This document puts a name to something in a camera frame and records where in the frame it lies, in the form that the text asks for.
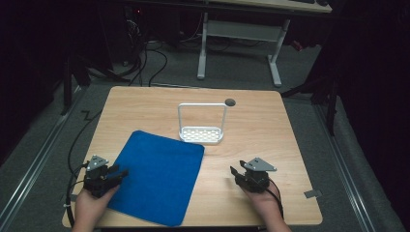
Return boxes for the grey tape piece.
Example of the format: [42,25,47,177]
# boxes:
[304,188,323,199]

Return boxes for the black floor cables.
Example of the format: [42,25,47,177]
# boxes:
[86,40,169,88]

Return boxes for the white-legged desk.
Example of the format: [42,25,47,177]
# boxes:
[196,0,334,89]

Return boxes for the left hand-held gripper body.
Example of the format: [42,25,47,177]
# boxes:
[83,155,121,198]

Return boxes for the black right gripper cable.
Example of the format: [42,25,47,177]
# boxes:
[252,176,285,220]

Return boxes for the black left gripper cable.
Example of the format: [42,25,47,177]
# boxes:
[65,109,103,228]

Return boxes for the black stand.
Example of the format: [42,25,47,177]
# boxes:
[60,52,93,116]
[280,61,343,137]

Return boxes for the person's left hand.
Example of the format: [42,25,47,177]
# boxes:
[74,184,121,224]

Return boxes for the blue cloth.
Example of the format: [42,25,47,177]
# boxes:
[107,130,206,228]

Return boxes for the white rack with tall handle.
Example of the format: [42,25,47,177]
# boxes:
[177,101,228,146]

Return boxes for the metal floor rail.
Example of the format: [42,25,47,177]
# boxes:
[313,103,378,232]
[0,84,85,226]

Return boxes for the dark computer tower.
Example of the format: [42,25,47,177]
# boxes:
[124,5,148,66]

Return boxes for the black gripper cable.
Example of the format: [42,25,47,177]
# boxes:
[65,109,103,228]
[252,176,285,220]

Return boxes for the person's right hand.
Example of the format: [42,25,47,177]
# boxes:
[241,186,285,224]

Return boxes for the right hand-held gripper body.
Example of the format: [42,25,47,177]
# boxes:
[234,157,278,194]

